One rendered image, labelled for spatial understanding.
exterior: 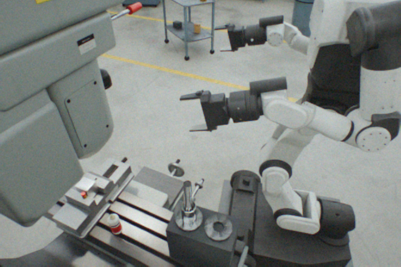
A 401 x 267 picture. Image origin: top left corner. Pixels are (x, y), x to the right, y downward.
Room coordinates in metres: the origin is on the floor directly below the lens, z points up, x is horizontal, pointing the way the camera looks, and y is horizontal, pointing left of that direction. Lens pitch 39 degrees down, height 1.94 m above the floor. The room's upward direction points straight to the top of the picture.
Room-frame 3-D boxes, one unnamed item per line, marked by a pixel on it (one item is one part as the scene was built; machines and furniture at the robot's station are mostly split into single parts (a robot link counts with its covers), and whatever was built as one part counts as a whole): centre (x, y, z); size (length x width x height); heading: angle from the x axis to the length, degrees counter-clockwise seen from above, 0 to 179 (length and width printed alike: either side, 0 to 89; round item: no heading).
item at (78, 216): (0.69, 0.45, 0.99); 0.35 x 0.15 x 0.11; 156
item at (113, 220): (0.55, 0.33, 0.99); 0.04 x 0.04 x 0.11
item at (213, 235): (0.47, -0.01, 1.03); 0.22 x 0.12 x 0.20; 71
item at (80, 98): (0.63, 0.39, 1.47); 0.21 x 0.19 x 0.32; 65
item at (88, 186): (0.66, 0.46, 1.04); 0.06 x 0.05 x 0.06; 66
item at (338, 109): (0.81, -0.46, 1.34); 0.14 x 0.13 x 0.12; 167
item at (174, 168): (1.08, 0.17, 0.63); 0.16 x 0.12 x 0.12; 155
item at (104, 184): (0.72, 0.44, 1.02); 0.12 x 0.06 x 0.04; 66
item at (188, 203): (0.48, 0.04, 1.25); 0.03 x 0.03 x 0.11
